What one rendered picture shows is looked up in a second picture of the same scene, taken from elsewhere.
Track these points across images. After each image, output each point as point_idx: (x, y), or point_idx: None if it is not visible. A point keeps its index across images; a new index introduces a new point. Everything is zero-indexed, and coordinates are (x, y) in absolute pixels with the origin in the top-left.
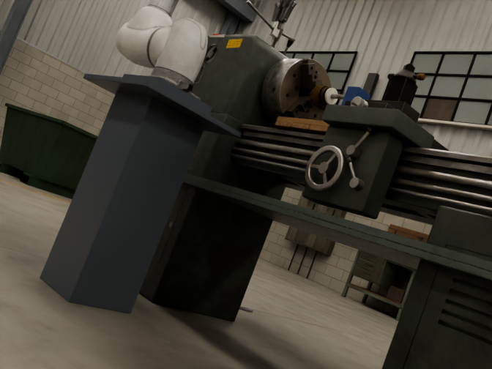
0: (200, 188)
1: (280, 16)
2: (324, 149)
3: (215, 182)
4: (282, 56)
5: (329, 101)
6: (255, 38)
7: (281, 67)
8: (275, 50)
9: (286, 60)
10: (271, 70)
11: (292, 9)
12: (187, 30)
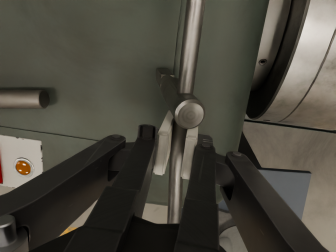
0: None
1: (148, 175)
2: None
3: (252, 122)
4: (247, 79)
5: None
6: (218, 203)
7: (302, 125)
8: (235, 115)
9: (302, 109)
10: (263, 121)
11: (305, 236)
12: None
